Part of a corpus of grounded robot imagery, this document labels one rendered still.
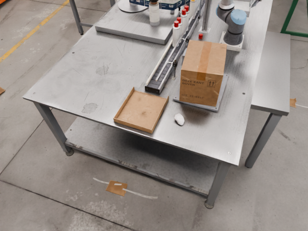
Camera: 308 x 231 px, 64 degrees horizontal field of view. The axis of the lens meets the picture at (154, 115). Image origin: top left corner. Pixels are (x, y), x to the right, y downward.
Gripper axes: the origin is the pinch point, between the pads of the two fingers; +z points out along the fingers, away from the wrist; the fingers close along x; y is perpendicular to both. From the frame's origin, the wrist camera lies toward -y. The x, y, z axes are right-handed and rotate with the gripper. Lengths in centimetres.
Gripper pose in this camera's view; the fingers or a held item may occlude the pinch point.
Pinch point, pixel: (251, 5)
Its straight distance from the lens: 244.6
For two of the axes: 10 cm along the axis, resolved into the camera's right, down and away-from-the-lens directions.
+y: -2.8, 7.5, -6.0
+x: 9.2, 3.8, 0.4
